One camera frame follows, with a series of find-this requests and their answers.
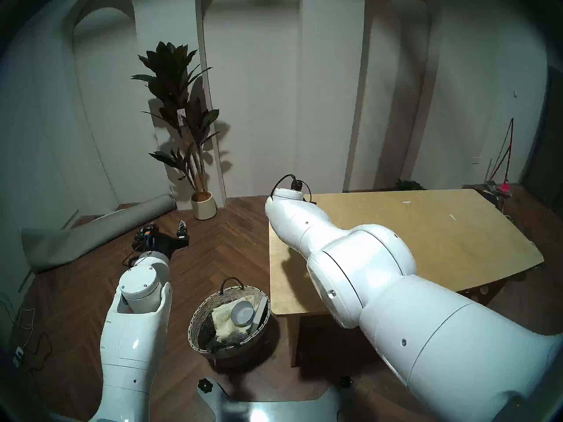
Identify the dustpan with pink brush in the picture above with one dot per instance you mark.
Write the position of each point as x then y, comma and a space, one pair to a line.
501, 189

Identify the small green plant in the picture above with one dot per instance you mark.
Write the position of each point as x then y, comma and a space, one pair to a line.
409, 185

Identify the white power strip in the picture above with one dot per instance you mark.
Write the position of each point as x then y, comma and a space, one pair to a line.
16, 356

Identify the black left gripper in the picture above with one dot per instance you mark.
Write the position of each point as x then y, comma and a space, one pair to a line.
162, 244

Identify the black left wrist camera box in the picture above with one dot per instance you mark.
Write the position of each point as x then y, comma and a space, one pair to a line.
141, 235

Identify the dark door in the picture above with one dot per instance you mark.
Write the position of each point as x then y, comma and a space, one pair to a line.
547, 153

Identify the pale grey bowl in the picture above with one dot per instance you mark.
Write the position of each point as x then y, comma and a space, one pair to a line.
243, 313

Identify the grey fluffy duster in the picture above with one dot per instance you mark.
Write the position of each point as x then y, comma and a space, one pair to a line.
226, 341

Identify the cream knitted cloth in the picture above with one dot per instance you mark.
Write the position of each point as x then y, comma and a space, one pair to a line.
222, 320

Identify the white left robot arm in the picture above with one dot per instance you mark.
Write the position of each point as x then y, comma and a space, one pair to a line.
132, 320

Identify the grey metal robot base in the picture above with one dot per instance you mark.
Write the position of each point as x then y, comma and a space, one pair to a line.
272, 412

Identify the rolled grey carpet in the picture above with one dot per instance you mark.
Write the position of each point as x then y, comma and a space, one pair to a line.
83, 236

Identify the white flat box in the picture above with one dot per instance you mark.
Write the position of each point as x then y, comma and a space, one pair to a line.
261, 313

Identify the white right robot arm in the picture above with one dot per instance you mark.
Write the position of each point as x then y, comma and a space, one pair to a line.
374, 285

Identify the light wooden table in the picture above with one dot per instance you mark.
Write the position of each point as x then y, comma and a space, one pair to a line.
462, 232

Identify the tall potted plant white pot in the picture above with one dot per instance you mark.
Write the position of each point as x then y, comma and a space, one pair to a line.
173, 78

